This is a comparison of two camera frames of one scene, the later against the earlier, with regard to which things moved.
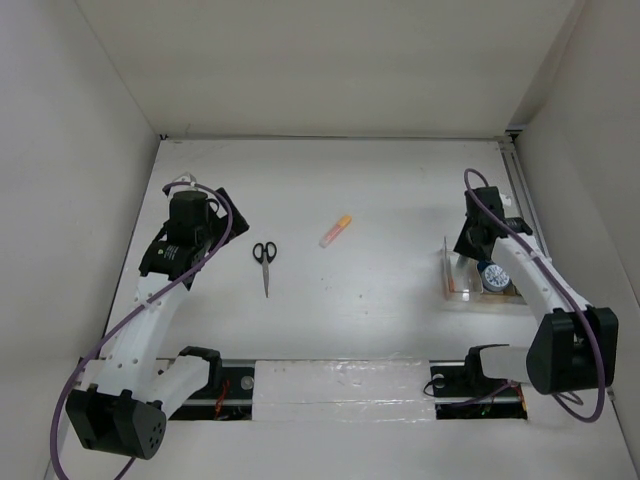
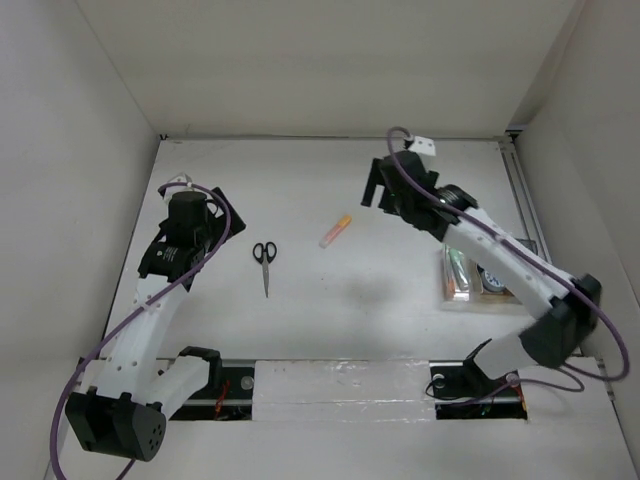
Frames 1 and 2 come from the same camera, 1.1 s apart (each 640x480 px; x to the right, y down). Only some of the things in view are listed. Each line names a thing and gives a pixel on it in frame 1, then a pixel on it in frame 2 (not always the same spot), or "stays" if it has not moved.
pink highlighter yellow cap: [335, 231] stays
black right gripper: [462, 246] to [376, 180]
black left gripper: [237, 226] stays
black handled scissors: [264, 255] stays
